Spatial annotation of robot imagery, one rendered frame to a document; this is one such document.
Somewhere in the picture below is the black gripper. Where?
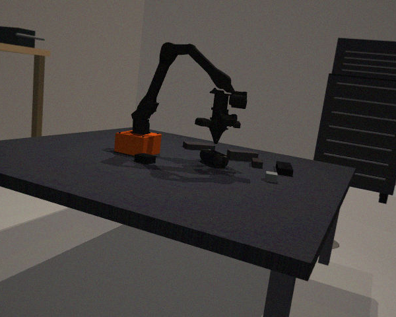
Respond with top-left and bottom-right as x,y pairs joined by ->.
195,105 -> 241,144

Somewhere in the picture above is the dark grey switch panel with green rocker switches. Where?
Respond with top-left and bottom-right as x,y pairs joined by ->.
200,149 -> 229,168

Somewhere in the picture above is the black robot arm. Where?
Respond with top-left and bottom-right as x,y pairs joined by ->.
130,42 -> 247,135

